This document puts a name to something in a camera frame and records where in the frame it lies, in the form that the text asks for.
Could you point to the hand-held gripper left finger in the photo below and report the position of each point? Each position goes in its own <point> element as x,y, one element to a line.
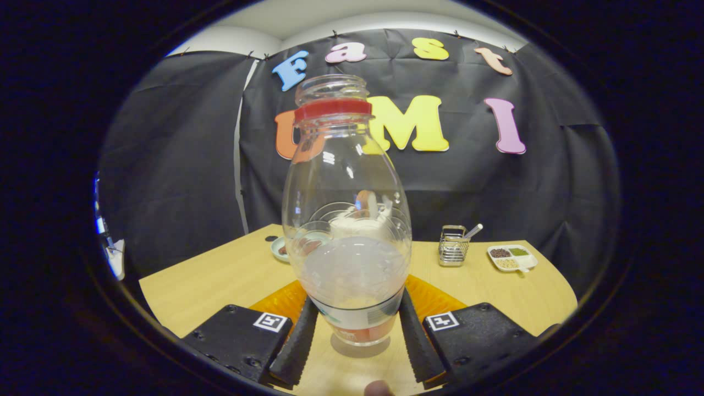
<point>297,346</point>

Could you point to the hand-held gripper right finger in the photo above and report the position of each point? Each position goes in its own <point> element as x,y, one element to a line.
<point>421,346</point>

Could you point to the clear plastic juice bottle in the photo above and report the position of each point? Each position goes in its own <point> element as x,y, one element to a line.
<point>352,275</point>

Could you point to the green plate with brown food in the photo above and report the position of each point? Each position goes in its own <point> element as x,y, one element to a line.
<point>278,250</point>

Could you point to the wooden table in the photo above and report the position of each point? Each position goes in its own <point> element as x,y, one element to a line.
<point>220,280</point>

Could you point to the white divided dish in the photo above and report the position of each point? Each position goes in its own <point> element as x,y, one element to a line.
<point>511,257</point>

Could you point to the white toaster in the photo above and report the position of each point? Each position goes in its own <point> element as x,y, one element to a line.
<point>352,225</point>

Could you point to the black backdrop cloth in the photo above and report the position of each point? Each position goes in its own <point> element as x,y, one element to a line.
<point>181,165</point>

